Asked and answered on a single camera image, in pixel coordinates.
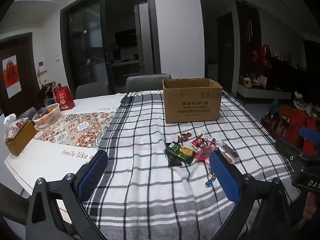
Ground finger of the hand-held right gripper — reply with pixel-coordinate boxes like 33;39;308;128
299;126;320;156

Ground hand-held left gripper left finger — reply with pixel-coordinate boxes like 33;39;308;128
26;149;108;240

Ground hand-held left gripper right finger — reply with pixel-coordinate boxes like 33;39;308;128
209;151;292;240

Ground purple foil candy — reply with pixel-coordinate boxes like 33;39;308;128
205;169;217;188

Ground black cracker packet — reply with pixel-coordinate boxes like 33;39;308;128
166;152;183;167

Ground cardboard box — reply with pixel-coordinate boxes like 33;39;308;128
162;78;223;124

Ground person's right hand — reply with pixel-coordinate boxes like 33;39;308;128
303;192;318;222

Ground long wafer packet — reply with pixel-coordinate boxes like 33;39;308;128
219;141;240;165

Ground large red bag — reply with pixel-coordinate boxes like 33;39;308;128
261;106;320;146

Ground pink snack packet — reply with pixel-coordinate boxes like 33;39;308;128
195;147;218;165

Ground lotus ornament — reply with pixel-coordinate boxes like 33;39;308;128
294;91;305;108

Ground white table mat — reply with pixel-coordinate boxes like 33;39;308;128
4;92;128;228

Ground patterned table runner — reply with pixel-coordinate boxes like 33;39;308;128
33;112;117;147

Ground green snack packet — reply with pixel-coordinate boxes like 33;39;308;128
165;142;197;166

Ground white low sideboard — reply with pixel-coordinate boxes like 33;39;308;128
236;82;293;105

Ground black white plaid cloth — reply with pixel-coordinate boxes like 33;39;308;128
82;90;300;240

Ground wooden tissue box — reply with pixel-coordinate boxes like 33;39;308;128
3;114;38;157

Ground red gift bag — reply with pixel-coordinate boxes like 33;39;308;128
54;83;75;110

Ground grey chair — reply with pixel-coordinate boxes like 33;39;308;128
75;81;108;99
125;74;172;93

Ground red balloons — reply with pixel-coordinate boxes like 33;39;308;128
251;44;273;69

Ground dark wardrobe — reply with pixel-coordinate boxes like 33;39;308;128
236;1;262;85

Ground dark sliding glass door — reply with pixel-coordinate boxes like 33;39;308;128
60;0;162;95

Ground grey refrigerator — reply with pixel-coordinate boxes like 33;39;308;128
134;2;157;75

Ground white wire basket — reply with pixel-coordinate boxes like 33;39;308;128
32;103;62;127

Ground red white wall poster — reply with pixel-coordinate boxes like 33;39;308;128
2;55;22;99

